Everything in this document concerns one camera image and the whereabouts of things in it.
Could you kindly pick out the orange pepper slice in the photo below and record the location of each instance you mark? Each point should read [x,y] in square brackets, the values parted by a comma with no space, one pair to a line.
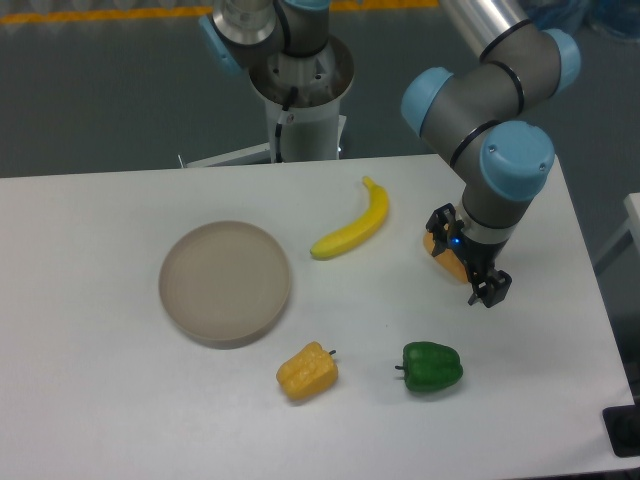
[447,259]

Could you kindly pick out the yellow bell pepper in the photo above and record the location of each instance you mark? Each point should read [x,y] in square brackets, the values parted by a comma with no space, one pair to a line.
[310,372]

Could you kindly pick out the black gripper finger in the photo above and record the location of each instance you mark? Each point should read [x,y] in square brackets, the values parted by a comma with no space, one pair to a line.
[437,229]
[489,288]

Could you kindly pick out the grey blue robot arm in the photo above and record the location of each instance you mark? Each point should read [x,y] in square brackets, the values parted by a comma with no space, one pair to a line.
[472,122]

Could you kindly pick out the black device at table corner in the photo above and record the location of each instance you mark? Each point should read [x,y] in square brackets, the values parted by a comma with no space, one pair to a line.
[622,425]

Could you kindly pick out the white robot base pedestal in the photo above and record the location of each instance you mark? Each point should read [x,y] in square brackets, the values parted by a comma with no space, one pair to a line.
[302,98]

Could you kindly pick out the green bell pepper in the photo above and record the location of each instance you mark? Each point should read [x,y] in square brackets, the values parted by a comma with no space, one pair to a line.
[429,367]

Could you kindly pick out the beige round plate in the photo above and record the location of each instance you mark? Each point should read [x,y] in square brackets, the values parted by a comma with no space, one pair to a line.
[225,284]

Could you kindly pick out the white furniture edge right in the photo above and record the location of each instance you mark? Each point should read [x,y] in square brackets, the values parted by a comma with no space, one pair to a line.
[625,236]

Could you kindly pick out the yellow banana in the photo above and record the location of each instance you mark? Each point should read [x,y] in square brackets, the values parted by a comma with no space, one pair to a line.
[358,231]

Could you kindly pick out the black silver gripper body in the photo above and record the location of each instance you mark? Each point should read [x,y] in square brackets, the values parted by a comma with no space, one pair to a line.
[475,247]

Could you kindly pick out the blue plastic bag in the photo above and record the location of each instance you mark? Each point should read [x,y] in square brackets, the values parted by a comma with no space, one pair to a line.
[615,20]

